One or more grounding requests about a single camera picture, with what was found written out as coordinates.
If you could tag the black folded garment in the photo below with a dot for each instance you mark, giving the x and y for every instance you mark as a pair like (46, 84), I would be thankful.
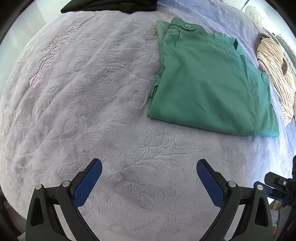
(110, 5)

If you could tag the green garment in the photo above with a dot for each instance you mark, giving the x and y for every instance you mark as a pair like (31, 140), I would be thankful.
(207, 82)

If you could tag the cream floral pillow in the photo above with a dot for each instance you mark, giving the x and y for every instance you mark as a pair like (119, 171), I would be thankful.
(255, 14)

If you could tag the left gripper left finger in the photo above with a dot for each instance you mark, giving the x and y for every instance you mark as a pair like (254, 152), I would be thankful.
(42, 220)

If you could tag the grey quilted headboard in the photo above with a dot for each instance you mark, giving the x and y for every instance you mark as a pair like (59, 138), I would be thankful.
(280, 40)

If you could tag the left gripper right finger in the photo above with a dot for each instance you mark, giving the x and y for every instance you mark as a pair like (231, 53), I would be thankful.
(255, 222)

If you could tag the beige striped garment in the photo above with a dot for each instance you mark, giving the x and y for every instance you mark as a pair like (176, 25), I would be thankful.
(272, 61)

